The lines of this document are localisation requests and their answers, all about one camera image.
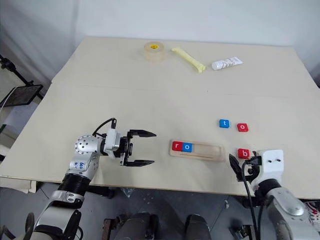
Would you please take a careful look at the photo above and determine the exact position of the clear tape roll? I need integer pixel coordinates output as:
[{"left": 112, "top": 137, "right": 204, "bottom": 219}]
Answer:
[{"left": 143, "top": 41, "right": 168, "bottom": 63}]

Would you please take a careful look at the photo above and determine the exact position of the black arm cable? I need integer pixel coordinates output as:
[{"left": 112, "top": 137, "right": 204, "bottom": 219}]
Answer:
[
  {"left": 241, "top": 159, "right": 264, "bottom": 240},
  {"left": 91, "top": 117, "right": 118, "bottom": 139}
]

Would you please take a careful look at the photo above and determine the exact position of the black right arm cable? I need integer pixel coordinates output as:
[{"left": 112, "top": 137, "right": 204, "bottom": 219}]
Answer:
[{"left": 241, "top": 159, "right": 264, "bottom": 240}]

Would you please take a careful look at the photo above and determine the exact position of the black table frame bar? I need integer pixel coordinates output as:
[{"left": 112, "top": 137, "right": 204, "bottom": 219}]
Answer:
[{"left": 85, "top": 185, "right": 116, "bottom": 200}]

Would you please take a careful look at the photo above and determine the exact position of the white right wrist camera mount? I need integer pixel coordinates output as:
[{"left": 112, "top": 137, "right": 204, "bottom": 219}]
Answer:
[{"left": 250, "top": 149, "right": 285, "bottom": 191}]

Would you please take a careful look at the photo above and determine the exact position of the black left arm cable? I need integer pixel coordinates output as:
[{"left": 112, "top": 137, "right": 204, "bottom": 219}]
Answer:
[{"left": 91, "top": 117, "right": 118, "bottom": 139}]

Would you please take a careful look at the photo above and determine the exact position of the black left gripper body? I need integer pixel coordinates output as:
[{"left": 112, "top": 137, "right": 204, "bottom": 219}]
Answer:
[{"left": 118, "top": 130, "right": 134, "bottom": 167}]

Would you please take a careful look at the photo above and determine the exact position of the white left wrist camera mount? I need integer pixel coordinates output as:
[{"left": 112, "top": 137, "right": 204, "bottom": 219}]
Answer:
[{"left": 103, "top": 128, "right": 122, "bottom": 160}]

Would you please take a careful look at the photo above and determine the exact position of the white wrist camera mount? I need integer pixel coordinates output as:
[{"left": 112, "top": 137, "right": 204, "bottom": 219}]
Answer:
[
  {"left": 250, "top": 149, "right": 285, "bottom": 191},
  {"left": 103, "top": 128, "right": 122, "bottom": 160}
]

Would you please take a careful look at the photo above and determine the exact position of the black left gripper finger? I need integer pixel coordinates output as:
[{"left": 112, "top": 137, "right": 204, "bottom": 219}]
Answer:
[
  {"left": 127, "top": 129, "right": 158, "bottom": 139},
  {"left": 120, "top": 159, "right": 156, "bottom": 168}
]

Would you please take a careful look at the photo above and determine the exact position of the white cream tube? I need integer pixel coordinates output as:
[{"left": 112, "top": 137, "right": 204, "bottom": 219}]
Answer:
[{"left": 211, "top": 56, "right": 244, "bottom": 71}]

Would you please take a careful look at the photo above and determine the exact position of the red letter b block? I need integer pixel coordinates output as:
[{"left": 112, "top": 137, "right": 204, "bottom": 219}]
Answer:
[{"left": 236, "top": 147, "right": 252, "bottom": 160}]

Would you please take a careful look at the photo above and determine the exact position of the red letter o block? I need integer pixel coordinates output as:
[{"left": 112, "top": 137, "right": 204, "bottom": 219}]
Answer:
[{"left": 236, "top": 122, "right": 250, "bottom": 133}]

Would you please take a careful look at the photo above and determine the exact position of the blue letter t block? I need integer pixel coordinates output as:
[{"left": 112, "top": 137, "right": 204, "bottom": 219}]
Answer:
[{"left": 218, "top": 118, "right": 232, "bottom": 130}]

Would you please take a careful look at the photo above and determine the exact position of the wooden letter tray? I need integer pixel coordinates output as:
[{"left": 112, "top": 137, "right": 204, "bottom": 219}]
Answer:
[{"left": 168, "top": 139, "right": 226, "bottom": 163}]

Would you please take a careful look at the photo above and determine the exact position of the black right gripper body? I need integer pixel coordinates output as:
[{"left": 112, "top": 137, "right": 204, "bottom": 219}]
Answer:
[{"left": 240, "top": 155, "right": 263, "bottom": 182}]

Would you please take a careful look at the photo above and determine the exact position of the black tripod stand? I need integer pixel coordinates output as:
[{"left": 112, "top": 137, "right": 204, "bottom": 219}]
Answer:
[{"left": 0, "top": 54, "right": 44, "bottom": 101}]

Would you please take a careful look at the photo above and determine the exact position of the yellow sachet packet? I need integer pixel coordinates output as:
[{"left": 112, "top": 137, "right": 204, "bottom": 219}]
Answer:
[{"left": 171, "top": 46, "right": 207, "bottom": 74}]

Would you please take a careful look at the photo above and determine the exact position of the black tablet screen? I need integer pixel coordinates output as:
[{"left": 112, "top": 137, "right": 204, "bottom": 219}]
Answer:
[{"left": 0, "top": 84, "right": 44, "bottom": 108}]

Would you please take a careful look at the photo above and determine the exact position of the blue letter o block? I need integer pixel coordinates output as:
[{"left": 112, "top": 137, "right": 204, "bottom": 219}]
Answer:
[{"left": 181, "top": 141, "right": 194, "bottom": 154}]

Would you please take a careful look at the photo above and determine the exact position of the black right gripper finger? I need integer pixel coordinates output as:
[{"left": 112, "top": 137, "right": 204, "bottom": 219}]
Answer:
[
  {"left": 228, "top": 153, "right": 243, "bottom": 174},
  {"left": 235, "top": 164, "right": 246, "bottom": 183}
]

